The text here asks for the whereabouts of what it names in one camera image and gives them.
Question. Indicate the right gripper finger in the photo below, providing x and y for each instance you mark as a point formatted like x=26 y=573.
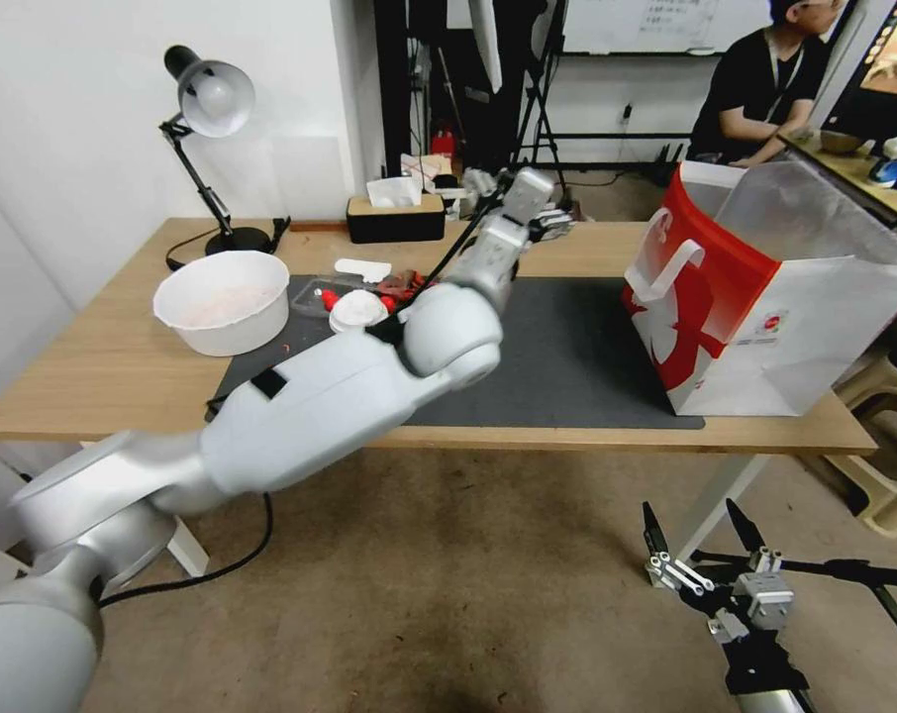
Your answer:
x=679 y=573
x=749 y=531

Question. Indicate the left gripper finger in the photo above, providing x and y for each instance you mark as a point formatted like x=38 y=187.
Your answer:
x=478 y=176
x=480 y=189

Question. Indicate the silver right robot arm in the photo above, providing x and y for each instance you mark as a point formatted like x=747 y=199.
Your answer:
x=771 y=704

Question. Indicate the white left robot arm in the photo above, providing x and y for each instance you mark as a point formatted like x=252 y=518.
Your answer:
x=330 y=416

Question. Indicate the white box red markings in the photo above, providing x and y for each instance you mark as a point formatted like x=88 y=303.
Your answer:
x=430 y=169

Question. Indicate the black tissue box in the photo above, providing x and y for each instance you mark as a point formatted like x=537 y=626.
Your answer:
x=396 y=223

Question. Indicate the red white delivery bag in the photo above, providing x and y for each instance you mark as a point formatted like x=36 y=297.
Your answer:
x=753 y=356

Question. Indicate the clear disposable takeout box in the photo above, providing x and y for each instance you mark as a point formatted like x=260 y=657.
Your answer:
x=306 y=298

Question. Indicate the small black silver device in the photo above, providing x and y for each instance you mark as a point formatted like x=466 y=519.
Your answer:
x=554 y=223

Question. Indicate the black tripod stand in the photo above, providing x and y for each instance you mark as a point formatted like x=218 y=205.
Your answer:
x=541 y=111

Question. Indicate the white tissue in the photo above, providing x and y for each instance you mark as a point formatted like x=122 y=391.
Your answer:
x=395 y=192

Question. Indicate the red brown food pieces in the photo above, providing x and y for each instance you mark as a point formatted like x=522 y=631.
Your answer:
x=404 y=282

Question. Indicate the white photo reflector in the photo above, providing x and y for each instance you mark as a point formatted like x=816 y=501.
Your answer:
x=487 y=44

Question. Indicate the white plastic lid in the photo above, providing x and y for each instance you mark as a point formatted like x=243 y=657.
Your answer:
x=363 y=267

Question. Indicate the beige plastic stool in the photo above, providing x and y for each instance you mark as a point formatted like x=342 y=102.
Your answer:
x=887 y=460

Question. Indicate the dark grey desk mat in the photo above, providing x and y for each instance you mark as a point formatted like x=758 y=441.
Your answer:
x=567 y=356

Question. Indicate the red tomato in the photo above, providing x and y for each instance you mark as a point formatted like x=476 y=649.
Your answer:
x=330 y=298

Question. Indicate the black phone stand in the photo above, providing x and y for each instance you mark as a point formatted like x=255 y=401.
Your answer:
x=278 y=232

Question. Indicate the whiteboard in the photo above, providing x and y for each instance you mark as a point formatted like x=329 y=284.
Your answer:
x=679 y=22

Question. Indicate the person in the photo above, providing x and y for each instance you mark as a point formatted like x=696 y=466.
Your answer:
x=760 y=89

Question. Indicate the black desk lamp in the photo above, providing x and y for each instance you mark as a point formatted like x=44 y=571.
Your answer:
x=214 y=93

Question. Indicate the white plastic bowl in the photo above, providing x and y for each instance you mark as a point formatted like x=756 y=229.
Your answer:
x=226 y=327

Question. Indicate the metal bowl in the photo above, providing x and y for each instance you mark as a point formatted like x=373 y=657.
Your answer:
x=840 y=141

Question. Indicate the wooden side table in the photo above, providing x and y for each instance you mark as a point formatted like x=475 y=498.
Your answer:
x=864 y=172

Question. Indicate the blue white packet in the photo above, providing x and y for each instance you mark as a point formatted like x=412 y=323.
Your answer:
x=894 y=162

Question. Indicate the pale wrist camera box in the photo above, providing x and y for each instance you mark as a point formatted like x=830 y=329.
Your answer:
x=768 y=594

